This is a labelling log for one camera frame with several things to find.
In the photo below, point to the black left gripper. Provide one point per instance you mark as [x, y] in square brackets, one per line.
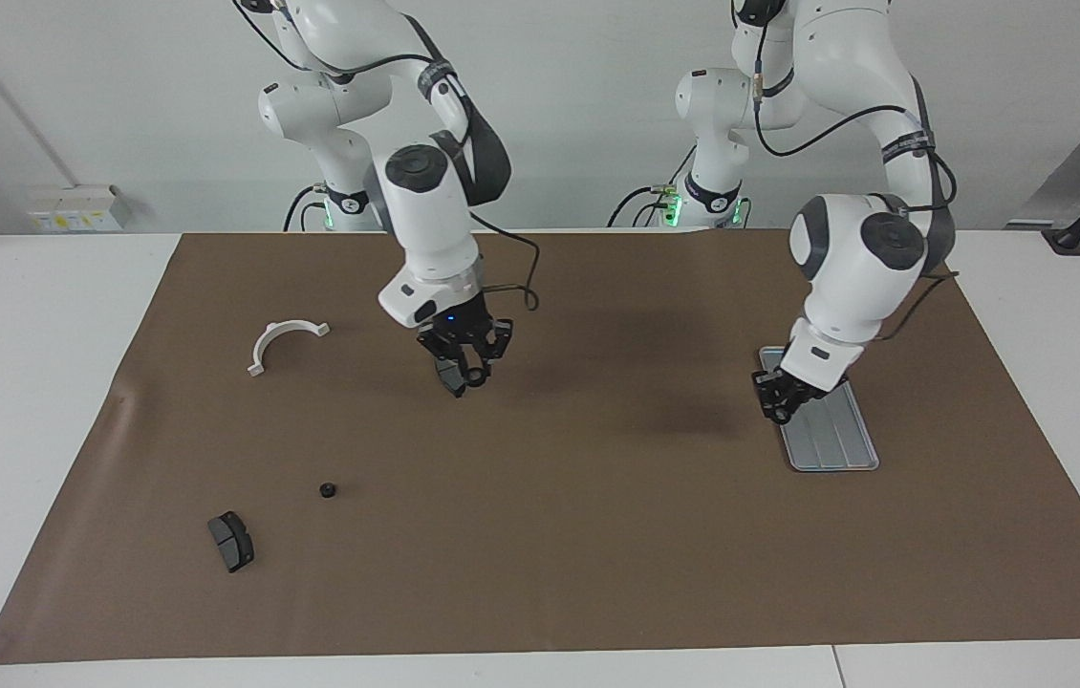
[784, 382]

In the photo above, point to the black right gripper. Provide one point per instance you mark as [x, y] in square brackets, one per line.
[464, 330]

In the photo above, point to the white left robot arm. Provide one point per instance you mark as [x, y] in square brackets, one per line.
[851, 268]

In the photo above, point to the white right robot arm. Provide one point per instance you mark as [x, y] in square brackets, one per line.
[430, 220]

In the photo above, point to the silver metal tray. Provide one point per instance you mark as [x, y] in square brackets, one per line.
[836, 430]

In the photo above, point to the dark grey brake pad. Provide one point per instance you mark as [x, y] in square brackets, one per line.
[232, 543]
[454, 392]

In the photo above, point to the brown paper table mat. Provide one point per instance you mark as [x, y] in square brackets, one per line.
[597, 535]

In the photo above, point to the white curved plastic bracket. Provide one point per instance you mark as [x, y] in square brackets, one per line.
[265, 340]

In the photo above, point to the white wall power strip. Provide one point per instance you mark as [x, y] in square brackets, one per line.
[81, 210]

